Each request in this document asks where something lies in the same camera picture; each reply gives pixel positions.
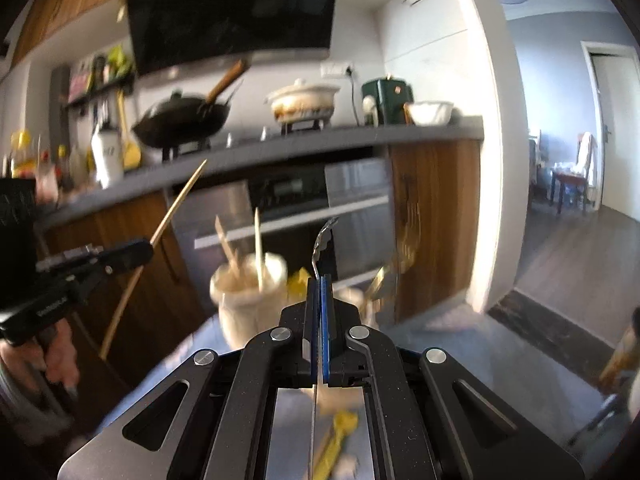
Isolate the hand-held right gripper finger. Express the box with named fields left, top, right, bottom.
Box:
left=320, top=275, right=586, bottom=480
left=57, top=275, right=321, bottom=480

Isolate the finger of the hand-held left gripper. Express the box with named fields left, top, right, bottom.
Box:
left=70, top=257, right=154, bottom=292
left=37, top=240, right=155, bottom=273

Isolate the yellow plastic spoon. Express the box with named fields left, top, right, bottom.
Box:
left=312, top=410, right=362, bottom=480
left=287, top=267, right=313, bottom=297

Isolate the cream floral ceramic utensil holder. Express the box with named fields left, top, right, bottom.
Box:
left=210, top=252, right=396, bottom=356

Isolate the silver metal spoon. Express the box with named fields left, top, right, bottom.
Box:
left=309, top=216, right=340, bottom=480

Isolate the person's left forearm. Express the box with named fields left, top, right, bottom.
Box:
left=0, top=360, right=71, bottom=442

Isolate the person's left hand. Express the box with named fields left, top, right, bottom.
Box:
left=27, top=317, right=81, bottom=401

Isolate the wooden cabinet door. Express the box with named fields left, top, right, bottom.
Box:
left=387, top=139, right=482, bottom=322
left=40, top=192, right=212, bottom=387

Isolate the white tumbler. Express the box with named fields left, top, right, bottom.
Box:
left=91, top=127, right=125, bottom=189

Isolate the yellow plastic ladle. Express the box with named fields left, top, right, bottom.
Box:
left=117, top=90, right=144, bottom=170

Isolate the blue cartoon printed cloth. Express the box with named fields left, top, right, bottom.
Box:
left=75, top=305, right=601, bottom=480

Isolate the stainless built-in oven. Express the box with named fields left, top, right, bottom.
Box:
left=167, top=157, right=396, bottom=322

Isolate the grey kitchen countertop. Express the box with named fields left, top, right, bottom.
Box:
left=35, top=116, right=485, bottom=232

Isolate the yellow green snack bag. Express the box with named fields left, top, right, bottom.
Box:
left=107, top=45, right=134, bottom=74

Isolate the black gas hob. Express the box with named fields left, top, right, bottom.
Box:
left=159, top=117, right=333, bottom=162

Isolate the white clay casserole pot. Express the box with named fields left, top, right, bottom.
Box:
left=265, top=78, right=342, bottom=123

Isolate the green kitchen appliance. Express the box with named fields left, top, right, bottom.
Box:
left=361, top=77, right=415, bottom=126

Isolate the white bowl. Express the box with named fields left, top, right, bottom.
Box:
left=404, top=101, right=455, bottom=126

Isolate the wooden upper cabinet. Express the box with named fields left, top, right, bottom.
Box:
left=10, top=0, right=132, bottom=69

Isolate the black range hood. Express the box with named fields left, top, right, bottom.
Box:
left=125, top=0, right=341, bottom=78

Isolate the small dark wooden table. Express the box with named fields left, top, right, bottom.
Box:
left=550, top=167, right=589, bottom=216

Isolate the grey metal rod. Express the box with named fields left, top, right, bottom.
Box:
left=567, top=392, right=623, bottom=451

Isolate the brown stained jar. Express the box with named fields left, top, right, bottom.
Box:
left=597, top=310, right=640, bottom=393

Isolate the chair with white cloth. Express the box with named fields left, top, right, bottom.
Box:
left=575, top=131, right=599, bottom=211

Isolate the white room door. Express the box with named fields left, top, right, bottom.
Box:
left=582, top=42, right=640, bottom=212

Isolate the black wok wooden handle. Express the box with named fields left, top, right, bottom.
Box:
left=131, top=58, right=251, bottom=150

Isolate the black wall shelf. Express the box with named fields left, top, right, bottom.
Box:
left=62, top=72, right=138, bottom=111

